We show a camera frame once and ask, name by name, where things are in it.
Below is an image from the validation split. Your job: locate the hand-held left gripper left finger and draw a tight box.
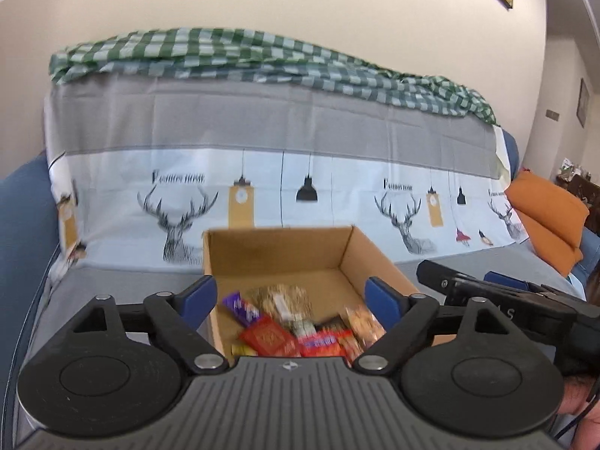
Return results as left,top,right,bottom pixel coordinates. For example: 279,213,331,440
58,274,230,376

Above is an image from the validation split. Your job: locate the printed grey sofa cover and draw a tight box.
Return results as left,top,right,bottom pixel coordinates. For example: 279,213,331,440
12,77,587,437

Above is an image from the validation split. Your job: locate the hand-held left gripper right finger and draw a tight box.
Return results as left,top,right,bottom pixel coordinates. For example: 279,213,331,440
352,276,516,376

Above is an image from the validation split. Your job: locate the small framed wall picture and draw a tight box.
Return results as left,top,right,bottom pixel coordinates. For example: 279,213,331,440
576,78,590,128

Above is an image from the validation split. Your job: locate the clear packet of brown snacks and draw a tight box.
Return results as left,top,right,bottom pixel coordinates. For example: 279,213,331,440
344,304,386,348

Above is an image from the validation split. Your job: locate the purple lollipop packet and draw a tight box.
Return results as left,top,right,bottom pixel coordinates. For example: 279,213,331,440
221,291,261,326

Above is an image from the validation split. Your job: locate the clear granola snack packet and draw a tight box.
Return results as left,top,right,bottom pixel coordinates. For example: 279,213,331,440
248,283,315,324

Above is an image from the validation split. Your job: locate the dark wooden cabinet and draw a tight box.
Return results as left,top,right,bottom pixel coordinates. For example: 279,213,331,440
555,157,600,235

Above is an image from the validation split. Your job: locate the person's right hand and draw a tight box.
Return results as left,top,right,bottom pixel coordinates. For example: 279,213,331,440
559,376,594,417

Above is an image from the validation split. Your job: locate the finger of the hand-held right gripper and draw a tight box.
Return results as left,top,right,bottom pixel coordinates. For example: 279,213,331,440
417,259,540,307
484,270,547,294

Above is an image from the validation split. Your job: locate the deer print sofa cover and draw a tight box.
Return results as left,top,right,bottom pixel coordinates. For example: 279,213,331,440
0,130,600,450

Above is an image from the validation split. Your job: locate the green checkered cloth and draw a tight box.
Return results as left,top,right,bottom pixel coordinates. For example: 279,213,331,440
49,28,498,127

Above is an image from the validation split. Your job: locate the orange cushion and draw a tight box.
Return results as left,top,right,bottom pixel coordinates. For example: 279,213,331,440
505,169,590,250
520,211,584,277

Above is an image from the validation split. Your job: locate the cardboard box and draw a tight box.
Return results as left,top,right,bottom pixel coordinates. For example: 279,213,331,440
201,226,446,367

